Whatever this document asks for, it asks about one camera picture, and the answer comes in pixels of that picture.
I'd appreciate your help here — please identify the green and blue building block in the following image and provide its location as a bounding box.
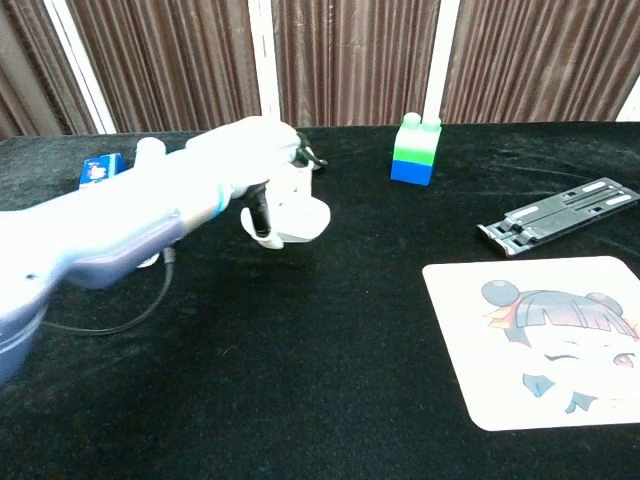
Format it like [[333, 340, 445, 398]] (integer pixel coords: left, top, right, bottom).
[[389, 112, 443, 187]]

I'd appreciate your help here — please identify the blue white small box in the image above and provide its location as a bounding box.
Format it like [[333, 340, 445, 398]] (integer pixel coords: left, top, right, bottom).
[[78, 152, 130, 190]]

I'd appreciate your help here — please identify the white rolled towel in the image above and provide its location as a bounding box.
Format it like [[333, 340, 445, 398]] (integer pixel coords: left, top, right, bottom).
[[134, 137, 168, 270]]

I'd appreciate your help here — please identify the white oval disc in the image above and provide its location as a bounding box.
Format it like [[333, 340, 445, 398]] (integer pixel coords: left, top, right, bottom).
[[273, 195, 332, 246]]

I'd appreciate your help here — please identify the black velvet tablecloth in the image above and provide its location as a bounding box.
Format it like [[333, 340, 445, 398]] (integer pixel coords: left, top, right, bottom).
[[0, 121, 640, 480]]

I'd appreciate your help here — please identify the brown pleated curtain panel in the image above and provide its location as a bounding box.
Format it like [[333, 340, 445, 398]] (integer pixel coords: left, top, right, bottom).
[[0, 0, 97, 142], [439, 0, 640, 125], [67, 0, 262, 134], [272, 0, 442, 129]]

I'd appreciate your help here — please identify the white screen frame post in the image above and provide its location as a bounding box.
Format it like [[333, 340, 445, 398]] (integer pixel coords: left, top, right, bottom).
[[422, 0, 461, 126], [614, 84, 640, 123], [42, 0, 119, 135], [247, 0, 281, 126]]

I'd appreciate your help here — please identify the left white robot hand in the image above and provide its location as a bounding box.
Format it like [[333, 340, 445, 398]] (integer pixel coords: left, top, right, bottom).
[[184, 117, 321, 250]]

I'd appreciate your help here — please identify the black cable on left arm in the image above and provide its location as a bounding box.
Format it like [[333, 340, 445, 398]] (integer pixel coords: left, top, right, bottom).
[[41, 247, 177, 336]]

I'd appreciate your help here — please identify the cartoon girl mouse pad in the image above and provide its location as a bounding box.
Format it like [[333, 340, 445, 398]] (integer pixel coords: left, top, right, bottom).
[[421, 255, 640, 433]]

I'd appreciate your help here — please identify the black folding laptop stand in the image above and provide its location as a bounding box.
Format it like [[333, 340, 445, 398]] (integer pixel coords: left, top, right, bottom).
[[474, 177, 640, 259]]

